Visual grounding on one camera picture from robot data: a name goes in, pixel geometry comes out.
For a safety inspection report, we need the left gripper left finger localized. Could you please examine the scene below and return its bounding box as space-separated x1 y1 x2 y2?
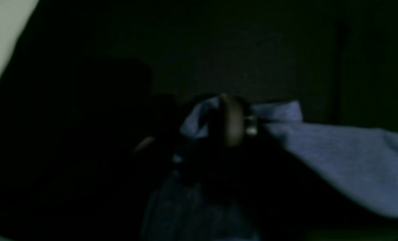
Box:
0 97 190 241

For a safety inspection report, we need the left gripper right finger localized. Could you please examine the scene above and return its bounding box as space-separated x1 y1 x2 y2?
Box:
218 94 398 241

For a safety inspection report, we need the blue-grey t-shirt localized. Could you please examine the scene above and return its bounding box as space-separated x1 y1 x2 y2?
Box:
140 95 398 241

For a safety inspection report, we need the black table cloth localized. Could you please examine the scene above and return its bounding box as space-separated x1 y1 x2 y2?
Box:
0 0 396 129

